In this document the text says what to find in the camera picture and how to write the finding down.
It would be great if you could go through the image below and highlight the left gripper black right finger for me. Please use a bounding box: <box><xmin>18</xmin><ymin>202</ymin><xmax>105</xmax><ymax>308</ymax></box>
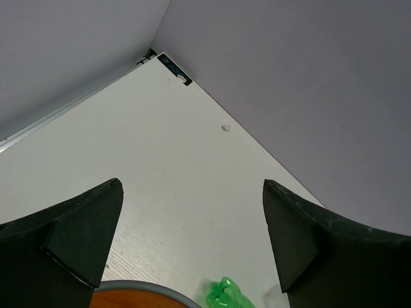
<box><xmin>263</xmin><ymin>180</ymin><xmax>410</xmax><ymax>307</ymax></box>

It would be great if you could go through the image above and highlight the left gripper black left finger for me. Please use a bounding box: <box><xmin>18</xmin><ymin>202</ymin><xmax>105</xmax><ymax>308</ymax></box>
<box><xmin>1</xmin><ymin>178</ymin><xmax>124</xmax><ymax>307</ymax></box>

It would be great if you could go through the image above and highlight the green plastic bottle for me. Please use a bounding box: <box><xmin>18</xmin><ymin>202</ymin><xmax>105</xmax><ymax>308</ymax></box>
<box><xmin>205</xmin><ymin>277</ymin><xmax>256</xmax><ymax>308</ymax></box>

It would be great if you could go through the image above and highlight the orange bin with grey rim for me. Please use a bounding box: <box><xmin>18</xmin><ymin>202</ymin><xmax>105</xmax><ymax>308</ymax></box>
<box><xmin>89</xmin><ymin>280</ymin><xmax>200</xmax><ymax>308</ymax></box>

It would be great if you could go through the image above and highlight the small white debris piece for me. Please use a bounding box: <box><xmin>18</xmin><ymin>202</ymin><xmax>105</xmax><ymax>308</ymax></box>
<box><xmin>221</xmin><ymin>124</ymin><xmax>231</xmax><ymax>132</ymax></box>

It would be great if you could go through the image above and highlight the black table label left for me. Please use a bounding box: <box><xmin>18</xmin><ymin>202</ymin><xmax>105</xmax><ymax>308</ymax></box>
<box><xmin>157</xmin><ymin>53</ymin><xmax>193</xmax><ymax>86</ymax></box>

